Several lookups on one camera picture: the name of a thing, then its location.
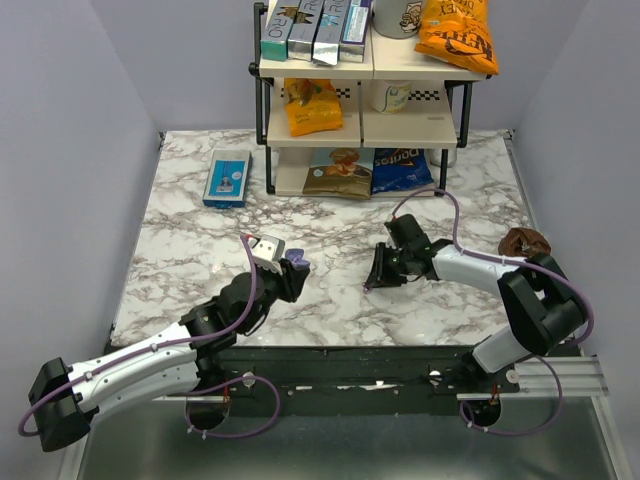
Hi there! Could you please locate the white printed mug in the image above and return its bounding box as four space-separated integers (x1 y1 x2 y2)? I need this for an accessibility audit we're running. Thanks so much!
373 0 426 39

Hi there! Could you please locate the orange chip bag top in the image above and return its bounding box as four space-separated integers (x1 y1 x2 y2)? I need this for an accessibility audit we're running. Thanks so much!
414 0 500 76

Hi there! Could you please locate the white yogurt cup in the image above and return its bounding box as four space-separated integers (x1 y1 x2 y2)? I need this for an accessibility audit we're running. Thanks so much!
368 80 412 114

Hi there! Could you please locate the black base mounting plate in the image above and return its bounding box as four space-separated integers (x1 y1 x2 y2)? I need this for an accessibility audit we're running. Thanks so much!
100 346 519 427

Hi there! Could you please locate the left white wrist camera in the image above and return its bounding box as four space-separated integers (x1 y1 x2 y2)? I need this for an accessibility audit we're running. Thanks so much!
249 235 285 275

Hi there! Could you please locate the orange snack bag middle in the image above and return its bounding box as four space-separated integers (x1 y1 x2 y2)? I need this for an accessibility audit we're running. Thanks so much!
284 78 344 137

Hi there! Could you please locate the teal toothpaste box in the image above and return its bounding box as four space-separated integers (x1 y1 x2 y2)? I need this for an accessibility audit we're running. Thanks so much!
260 0 300 61

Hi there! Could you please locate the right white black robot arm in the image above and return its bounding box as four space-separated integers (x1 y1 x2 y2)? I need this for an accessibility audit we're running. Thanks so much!
364 214 588 392

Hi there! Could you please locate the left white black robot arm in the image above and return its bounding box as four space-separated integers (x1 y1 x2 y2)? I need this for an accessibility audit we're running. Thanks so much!
28 259 310 452

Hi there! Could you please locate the blue Doritos bag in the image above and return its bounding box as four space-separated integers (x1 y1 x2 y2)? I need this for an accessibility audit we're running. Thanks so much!
371 148 434 195

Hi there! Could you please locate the aluminium rail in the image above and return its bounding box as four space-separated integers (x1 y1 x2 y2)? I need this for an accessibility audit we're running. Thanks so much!
455 356 609 401

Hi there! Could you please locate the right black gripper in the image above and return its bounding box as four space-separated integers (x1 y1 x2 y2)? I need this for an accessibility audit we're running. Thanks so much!
364 242 411 288

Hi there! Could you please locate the beige black three-tier shelf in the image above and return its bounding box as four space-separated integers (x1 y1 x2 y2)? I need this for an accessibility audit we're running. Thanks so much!
248 2 484 196

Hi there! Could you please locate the purple blue toothpaste box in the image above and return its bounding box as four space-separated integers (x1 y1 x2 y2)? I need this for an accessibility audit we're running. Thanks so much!
339 0 372 63

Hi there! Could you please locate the lavender earbud charging case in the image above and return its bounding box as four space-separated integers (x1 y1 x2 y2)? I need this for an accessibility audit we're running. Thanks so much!
285 248 310 270

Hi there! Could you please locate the blue flat product box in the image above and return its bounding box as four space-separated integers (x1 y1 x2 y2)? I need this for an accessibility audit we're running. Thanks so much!
202 149 252 209

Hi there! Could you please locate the brown snack bag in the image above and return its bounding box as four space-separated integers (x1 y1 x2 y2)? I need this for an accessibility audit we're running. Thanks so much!
302 147 375 199

